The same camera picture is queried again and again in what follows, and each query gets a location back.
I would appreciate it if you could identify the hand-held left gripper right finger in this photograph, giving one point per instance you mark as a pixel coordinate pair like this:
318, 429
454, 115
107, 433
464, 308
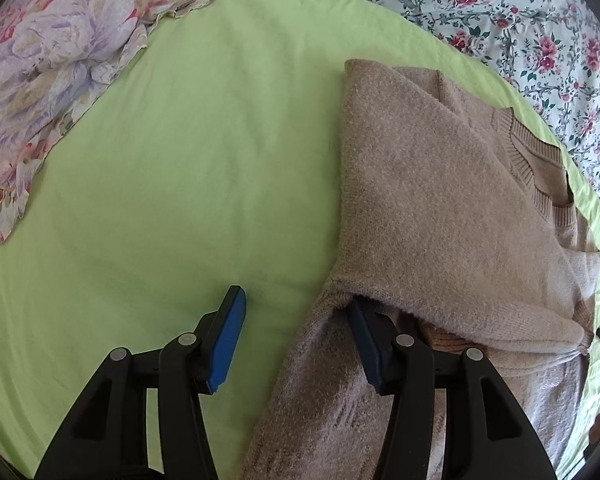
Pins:
367, 345

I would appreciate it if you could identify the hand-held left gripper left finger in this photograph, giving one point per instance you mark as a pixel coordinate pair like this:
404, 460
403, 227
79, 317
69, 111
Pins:
226, 340

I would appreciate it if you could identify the beige knit sweater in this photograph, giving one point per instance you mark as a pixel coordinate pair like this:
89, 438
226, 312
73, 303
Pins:
430, 200

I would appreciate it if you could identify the light green bed sheet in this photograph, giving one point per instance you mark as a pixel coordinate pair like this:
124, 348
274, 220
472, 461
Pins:
180, 185

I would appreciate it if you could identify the purple floral pillow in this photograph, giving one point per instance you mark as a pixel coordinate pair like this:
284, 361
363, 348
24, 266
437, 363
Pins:
55, 75

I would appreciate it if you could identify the white rose print blanket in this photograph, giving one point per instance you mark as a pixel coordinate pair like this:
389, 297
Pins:
505, 25

